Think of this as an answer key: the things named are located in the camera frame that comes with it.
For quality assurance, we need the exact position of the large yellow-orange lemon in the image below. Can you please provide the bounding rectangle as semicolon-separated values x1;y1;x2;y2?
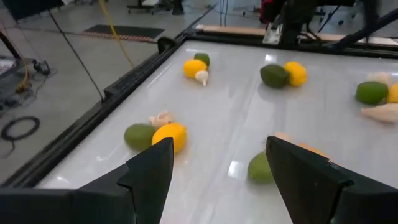
297;141;332;161

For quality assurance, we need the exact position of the yellow lemon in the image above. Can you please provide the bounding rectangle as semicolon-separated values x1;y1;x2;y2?
386;83;398;105
283;60;308;88
182;58;208;79
151;122;188;155

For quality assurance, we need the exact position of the black stand leg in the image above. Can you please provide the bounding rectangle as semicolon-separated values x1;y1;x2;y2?
0;30;23;62

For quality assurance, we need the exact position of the black wheeled stand base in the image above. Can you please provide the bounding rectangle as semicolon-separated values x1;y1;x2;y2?
126;0;185;16

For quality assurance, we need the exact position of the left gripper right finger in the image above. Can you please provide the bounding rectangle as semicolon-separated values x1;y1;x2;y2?
266;136;398;224

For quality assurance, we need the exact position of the thin yellow cable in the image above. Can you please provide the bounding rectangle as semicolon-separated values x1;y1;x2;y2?
14;60;31;94

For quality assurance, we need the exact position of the green lime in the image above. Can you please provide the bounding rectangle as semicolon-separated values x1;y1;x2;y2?
247;151;275;185
123;123;157;151
193;52;211;67
355;80;389;106

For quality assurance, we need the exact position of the red object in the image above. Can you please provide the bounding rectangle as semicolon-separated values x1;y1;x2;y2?
259;0;282;24

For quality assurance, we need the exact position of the white box device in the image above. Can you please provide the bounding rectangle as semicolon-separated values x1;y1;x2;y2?
262;23;283;45

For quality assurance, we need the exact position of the black table frame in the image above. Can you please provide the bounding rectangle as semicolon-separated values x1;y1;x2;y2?
0;29;398;189

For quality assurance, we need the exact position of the black power adapter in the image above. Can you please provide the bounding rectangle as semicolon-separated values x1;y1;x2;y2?
32;59;52;76

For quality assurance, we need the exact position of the black floor mat striped edge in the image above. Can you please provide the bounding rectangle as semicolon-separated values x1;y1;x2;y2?
82;24;165;44

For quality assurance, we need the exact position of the coiled black cable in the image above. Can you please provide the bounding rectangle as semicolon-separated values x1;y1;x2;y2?
1;115;41;142

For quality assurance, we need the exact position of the taut black cable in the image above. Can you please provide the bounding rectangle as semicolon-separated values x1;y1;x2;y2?
48;9;106;103

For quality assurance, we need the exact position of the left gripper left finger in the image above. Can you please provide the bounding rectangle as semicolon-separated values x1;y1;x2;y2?
0;137;175;224

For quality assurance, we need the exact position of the black rail clamp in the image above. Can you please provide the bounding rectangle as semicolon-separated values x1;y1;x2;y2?
157;36;177;54

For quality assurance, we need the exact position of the thick yellow cable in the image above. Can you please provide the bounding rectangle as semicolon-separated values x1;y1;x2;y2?
98;0;135;68

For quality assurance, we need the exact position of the green pepper toy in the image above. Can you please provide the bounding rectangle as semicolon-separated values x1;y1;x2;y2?
259;63;290;89

